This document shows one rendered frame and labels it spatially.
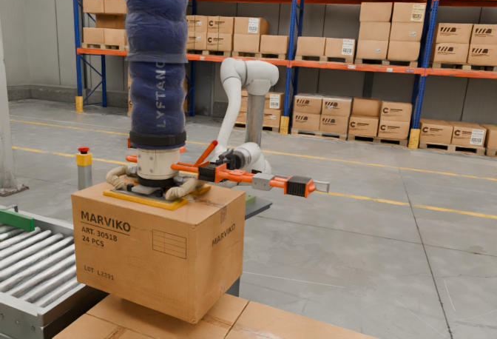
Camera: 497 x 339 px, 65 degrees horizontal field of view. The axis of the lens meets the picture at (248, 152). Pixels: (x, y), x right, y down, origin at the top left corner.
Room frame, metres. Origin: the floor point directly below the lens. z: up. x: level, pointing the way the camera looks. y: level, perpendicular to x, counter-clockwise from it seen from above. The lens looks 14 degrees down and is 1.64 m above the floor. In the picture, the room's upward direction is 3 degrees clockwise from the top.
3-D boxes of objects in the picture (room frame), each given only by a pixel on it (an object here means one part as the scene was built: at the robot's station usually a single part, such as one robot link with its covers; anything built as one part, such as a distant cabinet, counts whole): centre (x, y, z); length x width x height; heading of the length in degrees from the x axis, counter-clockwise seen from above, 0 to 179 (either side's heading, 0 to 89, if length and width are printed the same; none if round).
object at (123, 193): (1.46, 0.40, 1.09); 0.34 x 0.10 x 0.05; 68
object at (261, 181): (1.37, -0.06, 1.20); 0.07 x 0.07 x 0.04; 68
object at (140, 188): (1.55, 0.37, 1.13); 0.34 x 0.25 x 0.06; 68
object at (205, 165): (1.46, 0.14, 1.20); 0.10 x 0.08 x 0.06; 158
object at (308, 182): (1.32, -0.18, 1.20); 0.08 x 0.07 x 0.05; 68
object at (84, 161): (2.33, 1.02, 0.50); 0.07 x 0.07 x 1.00; 69
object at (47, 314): (1.66, 0.66, 0.58); 0.70 x 0.03 x 0.06; 159
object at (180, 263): (1.55, 0.35, 0.87); 0.60 x 0.40 x 0.40; 66
